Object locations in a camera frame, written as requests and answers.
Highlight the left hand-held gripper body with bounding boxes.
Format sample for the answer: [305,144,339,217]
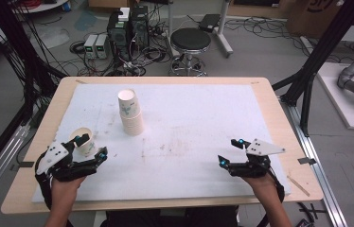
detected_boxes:
[34,141,99,183]

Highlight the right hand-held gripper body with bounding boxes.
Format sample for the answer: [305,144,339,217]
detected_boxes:
[228,138,287,178]

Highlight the floral paper cup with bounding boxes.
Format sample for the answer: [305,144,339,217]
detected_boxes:
[69,127,98,158]

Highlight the stack of paper cups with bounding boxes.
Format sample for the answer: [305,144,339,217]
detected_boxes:
[117,89,145,137]

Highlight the person's left hand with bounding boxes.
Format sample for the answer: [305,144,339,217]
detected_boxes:
[50,175,87,205]

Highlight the person's right hand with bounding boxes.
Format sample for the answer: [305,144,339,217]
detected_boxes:
[242,174,282,206]

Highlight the white foam mat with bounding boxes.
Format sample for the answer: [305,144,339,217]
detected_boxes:
[32,83,292,203]

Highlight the person's dark pants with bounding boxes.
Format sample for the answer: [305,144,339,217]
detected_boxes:
[105,206,239,227]

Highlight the grey bench power supply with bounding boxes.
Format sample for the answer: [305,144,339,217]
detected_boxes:
[83,34,98,60]
[95,33,111,61]

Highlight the black computer tower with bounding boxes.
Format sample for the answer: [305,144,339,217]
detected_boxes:
[107,10,133,61]
[130,6,150,51]

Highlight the white floor platform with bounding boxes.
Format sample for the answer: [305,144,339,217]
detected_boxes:
[316,61,354,131]

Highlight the black round stool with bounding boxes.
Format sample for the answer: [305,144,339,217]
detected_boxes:
[169,27,212,78]

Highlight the black flat box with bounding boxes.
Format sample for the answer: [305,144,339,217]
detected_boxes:
[198,13,221,33]

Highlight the small white box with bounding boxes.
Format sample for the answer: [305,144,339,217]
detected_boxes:
[117,8,132,22]

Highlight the large cardboard box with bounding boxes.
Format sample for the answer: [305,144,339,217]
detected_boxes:
[287,0,345,40]

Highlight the coiled black cable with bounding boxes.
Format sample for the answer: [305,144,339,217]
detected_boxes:
[69,40,86,55]

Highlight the tangle of floor cables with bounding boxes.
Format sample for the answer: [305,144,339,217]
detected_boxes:
[112,44,170,78]

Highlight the black metal frame post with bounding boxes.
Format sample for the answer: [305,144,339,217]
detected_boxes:
[273,0,354,137]
[0,0,58,98]

